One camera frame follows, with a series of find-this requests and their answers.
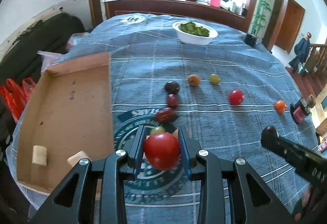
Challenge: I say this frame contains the orange tangerine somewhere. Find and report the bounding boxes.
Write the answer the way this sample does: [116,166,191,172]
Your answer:
[172,129,178,139]
[274,100,287,114]

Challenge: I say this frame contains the large red tomato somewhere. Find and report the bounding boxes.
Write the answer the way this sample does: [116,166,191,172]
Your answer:
[229,89,244,105]
[143,133,181,171]

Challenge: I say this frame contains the green grape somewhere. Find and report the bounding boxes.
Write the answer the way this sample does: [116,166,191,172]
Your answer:
[150,125,166,135]
[209,74,221,85]

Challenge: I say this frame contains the red jujube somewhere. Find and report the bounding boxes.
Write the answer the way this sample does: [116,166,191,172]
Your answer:
[155,108,175,123]
[166,93,179,109]

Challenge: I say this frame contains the dark purple plum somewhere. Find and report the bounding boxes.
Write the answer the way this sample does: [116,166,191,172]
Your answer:
[165,81,180,94]

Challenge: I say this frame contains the beige cheese block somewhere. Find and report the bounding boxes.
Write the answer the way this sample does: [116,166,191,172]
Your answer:
[67,150,90,168]

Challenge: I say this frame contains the brown longan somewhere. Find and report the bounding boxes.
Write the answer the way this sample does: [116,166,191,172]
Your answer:
[187,74,201,87]

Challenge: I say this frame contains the white bread cube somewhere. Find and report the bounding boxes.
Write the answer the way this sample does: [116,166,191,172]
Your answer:
[32,145,47,166]

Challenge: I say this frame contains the right hand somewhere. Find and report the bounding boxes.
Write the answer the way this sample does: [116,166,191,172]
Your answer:
[291,185,314,222]

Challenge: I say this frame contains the red black device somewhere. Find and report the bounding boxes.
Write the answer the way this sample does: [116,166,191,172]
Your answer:
[290,97,310,124]

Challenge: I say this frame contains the blue plaid tablecloth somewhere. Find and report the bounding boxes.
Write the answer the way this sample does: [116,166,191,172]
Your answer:
[5,12,323,224]

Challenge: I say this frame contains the brown cardboard tray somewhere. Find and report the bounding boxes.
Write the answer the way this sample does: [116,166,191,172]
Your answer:
[17,52,114,194]

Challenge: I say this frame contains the white bowl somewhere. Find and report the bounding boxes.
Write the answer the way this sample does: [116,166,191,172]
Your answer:
[172,21,218,46]

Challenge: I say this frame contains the person in dark coat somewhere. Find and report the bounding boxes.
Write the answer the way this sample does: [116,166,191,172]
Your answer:
[289,32,311,73]

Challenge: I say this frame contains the green leafy vegetables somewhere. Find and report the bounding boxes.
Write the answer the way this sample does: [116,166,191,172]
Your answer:
[179,22,209,37]

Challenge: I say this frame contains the small black box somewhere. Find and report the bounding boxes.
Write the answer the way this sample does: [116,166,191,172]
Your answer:
[244,33,257,47]

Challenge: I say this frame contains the clear plastic bag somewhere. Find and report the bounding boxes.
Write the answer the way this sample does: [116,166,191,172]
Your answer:
[37,32,90,74]

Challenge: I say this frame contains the brown wooden door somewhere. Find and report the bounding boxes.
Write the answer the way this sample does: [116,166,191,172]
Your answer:
[275,0,305,53]

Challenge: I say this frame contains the black sofa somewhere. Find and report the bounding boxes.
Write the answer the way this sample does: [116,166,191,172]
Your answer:
[0,13,85,85]

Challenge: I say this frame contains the wooden sideboard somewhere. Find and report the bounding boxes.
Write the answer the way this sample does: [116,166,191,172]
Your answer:
[89,0,257,32]

